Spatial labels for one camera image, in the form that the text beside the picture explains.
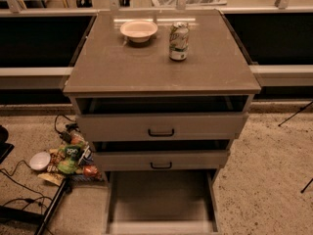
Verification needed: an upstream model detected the grey top drawer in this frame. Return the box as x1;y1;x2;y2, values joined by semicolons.
73;95;249;142

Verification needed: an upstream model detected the grey drawer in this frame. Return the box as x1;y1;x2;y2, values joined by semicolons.
104;170;222;235
73;95;249;142
93;140;229;171

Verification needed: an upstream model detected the yellow snack wrapper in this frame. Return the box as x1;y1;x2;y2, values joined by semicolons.
38;172;65;186

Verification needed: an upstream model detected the grey bottom drawer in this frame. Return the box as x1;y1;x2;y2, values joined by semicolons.
104;170;222;235

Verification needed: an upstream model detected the green snack bag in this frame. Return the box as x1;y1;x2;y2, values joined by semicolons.
58;145;81;174

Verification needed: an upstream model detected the white bowl on floor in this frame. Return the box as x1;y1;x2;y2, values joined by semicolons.
29;152;51;171

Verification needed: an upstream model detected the white bowl on cabinet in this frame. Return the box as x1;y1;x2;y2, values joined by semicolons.
120;21;157;43

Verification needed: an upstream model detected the red snack packet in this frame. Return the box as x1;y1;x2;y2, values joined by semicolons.
83;164;99;177

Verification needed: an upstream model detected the green white soda can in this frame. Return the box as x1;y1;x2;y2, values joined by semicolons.
169;22;190;61

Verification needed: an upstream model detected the grey drawer cabinet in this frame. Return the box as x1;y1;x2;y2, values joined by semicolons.
63;9;262;235

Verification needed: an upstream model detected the black floor cable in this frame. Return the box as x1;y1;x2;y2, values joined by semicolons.
0;160;55;213

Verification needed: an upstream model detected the grey middle drawer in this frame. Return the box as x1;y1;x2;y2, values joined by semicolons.
93;140;229;171

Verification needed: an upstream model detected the black stand base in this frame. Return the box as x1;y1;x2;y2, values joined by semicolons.
0;179;71;235

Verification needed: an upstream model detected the black tripod leg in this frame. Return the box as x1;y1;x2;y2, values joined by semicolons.
278;101;313;127
300;178;313;194

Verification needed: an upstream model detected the black tripod leg upper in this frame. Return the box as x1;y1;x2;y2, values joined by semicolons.
278;101;313;127

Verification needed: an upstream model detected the black power adapter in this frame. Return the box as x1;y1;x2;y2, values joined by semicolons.
60;131;71;143

